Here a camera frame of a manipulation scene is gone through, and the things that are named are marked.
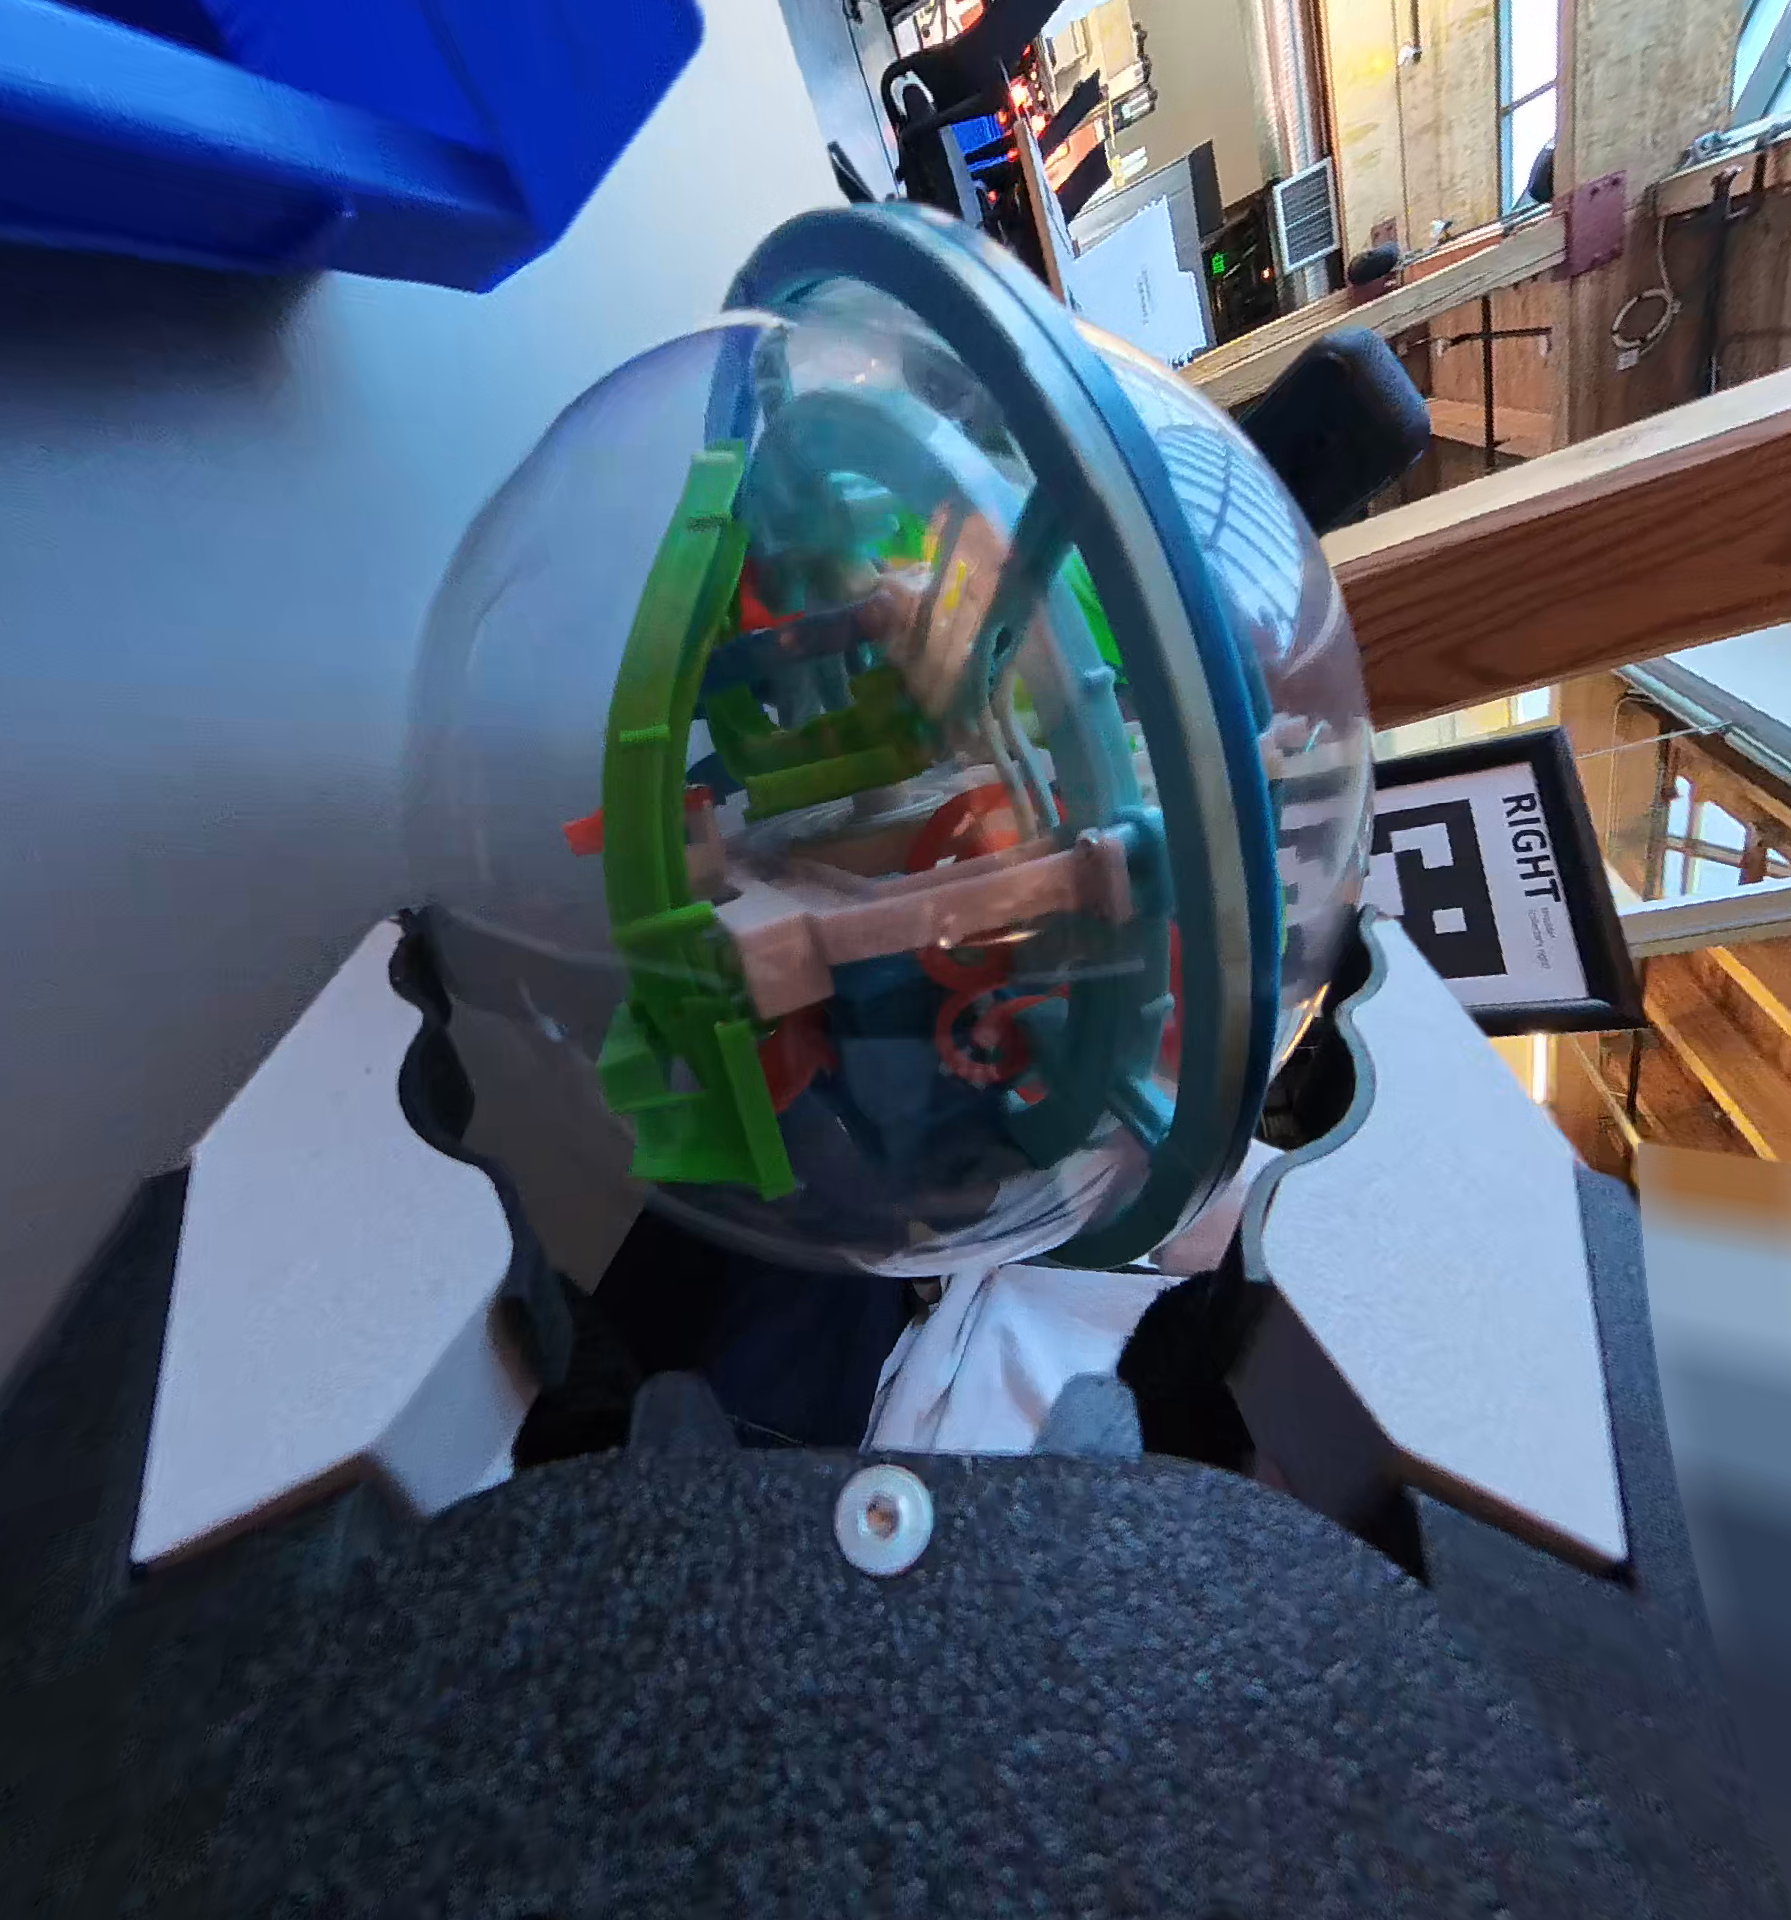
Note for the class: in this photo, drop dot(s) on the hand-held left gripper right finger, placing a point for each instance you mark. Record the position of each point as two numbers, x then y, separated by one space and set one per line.
1435 1306

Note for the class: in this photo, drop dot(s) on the wooden post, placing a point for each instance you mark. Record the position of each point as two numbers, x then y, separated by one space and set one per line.
1600 541

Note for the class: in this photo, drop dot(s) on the clear plastic maze ball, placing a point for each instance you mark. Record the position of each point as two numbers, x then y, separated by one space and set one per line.
896 752

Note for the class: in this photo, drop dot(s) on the black framed marker sign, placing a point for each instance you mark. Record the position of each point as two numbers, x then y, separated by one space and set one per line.
1511 886

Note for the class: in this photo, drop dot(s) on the blue plastic bin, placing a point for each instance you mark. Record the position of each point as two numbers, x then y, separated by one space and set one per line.
281 120

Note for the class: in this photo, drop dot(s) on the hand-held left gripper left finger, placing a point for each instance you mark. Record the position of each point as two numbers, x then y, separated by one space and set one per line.
311 1290

